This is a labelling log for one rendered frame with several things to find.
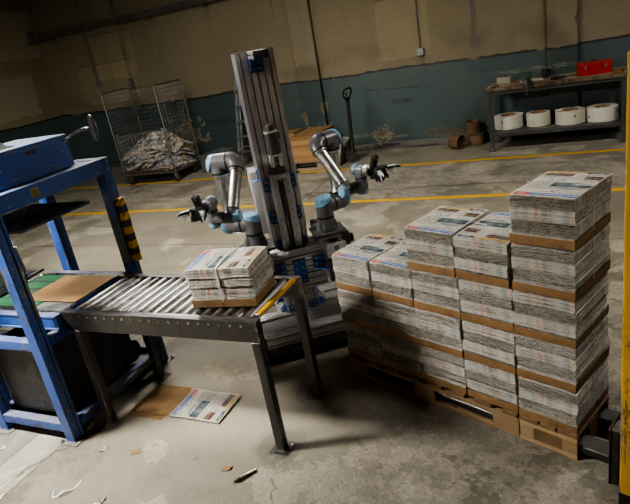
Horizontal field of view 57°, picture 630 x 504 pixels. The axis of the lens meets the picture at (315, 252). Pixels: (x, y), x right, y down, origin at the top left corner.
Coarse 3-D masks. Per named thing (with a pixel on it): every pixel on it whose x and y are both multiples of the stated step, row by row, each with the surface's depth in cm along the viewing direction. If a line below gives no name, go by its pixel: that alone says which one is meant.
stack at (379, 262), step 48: (384, 240) 352; (384, 288) 325; (432, 288) 300; (480, 288) 278; (384, 336) 339; (432, 336) 312; (480, 336) 288; (384, 384) 356; (432, 384) 325; (480, 384) 300
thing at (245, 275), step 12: (240, 252) 316; (252, 252) 312; (264, 252) 315; (228, 264) 302; (240, 264) 299; (252, 264) 300; (264, 264) 313; (228, 276) 299; (240, 276) 297; (252, 276) 299; (264, 276) 312; (228, 288) 303; (240, 288) 301; (252, 288) 299
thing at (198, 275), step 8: (224, 248) 326; (200, 256) 320; (208, 256) 318; (216, 256) 316; (192, 264) 311; (200, 264) 309; (208, 264) 307; (184, 272) 306; (192, 272) 304; (200, 272) 303; (208, 272) 301; (192, 280) 307; (200, 280) 305; (208, 280) 304; (192, 288) 309; (200, 288) 307; (208, 288) 306; (192, 296) 311; (200, 296) 310; (208, 296) 308; (216, 296) 307
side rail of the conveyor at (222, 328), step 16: (64, 320) 344; (80, 320) 338; (96, 320) 332; (112, 320) 327; (128, 320) 322; (144, 320) 316; (160, 320) 312; (176, 320) 307; (192, 320) 302; (208, 320) 298; (224, 320) 294; (240, 320) 291; (256, 320) 288; (176, 336) 312; (192, 336) 307; (208, 336) 302; (224, 336) 298; (240, 336) 293; (256, 336) 289
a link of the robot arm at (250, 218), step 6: (246, 216) 375; (252, 216) 375; (258, 216) 378; (240, 222) 378; (246, 222) 376; (252, 222) 376; (258, 222) 378; (240, 228) 379; (246, 228) 378; (252, 228) 377; (258, 228) 379; (246, 234) 381; (252, 234) 378
